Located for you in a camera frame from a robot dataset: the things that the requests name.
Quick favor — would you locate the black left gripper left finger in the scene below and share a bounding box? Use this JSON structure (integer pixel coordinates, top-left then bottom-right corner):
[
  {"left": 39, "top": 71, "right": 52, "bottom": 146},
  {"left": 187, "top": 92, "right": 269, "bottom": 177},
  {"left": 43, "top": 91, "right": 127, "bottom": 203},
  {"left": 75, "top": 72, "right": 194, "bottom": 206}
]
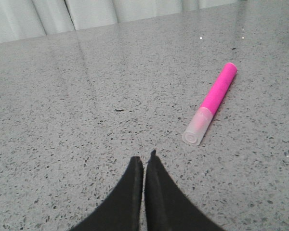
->
[{"left": 73, "top": 156, "right": 144, "bottom": 231}]

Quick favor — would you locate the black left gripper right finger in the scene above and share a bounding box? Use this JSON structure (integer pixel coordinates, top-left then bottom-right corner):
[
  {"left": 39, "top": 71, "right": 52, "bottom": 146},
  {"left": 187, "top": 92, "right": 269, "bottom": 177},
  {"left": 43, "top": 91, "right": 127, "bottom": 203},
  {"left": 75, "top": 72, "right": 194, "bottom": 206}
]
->
[{"left": 144, "top": 150, "right": 222, "bottom": 231}]

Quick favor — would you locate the pink highlighter pen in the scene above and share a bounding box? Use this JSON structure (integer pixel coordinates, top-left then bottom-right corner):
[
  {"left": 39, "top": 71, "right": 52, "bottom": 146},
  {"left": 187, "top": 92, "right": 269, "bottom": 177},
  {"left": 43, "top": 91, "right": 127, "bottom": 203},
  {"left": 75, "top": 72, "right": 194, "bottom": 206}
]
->
[{"left": 182, "top": 63, "right": 237, "bottom": 145}]

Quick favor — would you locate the grey curtain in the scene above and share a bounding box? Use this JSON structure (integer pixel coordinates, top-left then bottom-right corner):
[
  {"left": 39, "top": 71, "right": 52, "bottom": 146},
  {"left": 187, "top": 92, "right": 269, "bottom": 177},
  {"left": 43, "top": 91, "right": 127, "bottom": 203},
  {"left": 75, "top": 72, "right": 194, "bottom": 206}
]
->
[{"left": 0, "top": 0, "right": 232, "bottom": 43}]

